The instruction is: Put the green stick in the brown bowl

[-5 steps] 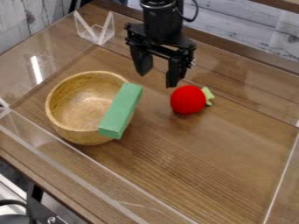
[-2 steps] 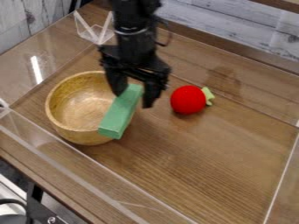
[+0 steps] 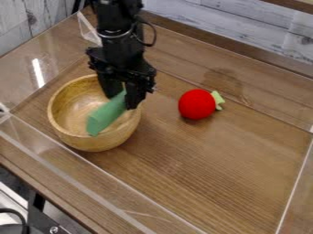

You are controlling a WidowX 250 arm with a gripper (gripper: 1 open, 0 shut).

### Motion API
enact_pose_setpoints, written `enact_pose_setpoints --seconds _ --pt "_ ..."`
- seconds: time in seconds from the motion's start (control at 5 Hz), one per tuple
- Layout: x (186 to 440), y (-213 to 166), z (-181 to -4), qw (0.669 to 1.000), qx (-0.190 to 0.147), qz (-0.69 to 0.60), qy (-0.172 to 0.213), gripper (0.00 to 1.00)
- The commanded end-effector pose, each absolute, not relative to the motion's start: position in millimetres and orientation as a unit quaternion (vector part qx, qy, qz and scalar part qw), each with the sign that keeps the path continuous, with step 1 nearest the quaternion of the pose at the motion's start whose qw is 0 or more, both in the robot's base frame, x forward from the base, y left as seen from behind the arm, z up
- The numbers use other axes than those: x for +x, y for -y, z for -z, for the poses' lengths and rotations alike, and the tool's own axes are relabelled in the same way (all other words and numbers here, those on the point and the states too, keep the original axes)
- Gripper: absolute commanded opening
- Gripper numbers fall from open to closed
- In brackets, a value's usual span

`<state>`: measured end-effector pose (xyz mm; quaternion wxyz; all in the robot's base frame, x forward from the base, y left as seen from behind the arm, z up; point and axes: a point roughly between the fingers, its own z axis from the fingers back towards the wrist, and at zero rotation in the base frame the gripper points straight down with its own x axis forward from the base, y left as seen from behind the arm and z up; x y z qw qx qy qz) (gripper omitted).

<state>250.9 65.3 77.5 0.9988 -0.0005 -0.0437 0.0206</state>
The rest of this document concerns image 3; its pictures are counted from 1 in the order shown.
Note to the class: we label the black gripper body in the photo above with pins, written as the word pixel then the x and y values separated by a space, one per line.
pixel 128 69

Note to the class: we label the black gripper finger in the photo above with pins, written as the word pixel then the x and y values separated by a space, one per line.
pixel 135 94
pixel 109 84

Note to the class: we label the green foam stick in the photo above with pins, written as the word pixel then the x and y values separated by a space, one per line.
pixel 105 114

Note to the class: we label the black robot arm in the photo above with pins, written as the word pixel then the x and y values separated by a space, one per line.
pixel 119 27

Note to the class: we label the brown wooden bowl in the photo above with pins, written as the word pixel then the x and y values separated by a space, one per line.
pixel 70 104

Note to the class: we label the red toy tomato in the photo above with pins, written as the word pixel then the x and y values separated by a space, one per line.
pixel 198 103

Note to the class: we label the clear acrylic corner bracket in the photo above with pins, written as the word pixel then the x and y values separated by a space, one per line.
pixel 87 30

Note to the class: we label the clear acrylic tray wall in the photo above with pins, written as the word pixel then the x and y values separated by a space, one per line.
pixel 231 174

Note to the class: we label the black table leg bracket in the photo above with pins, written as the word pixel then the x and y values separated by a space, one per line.
pixel 40 223

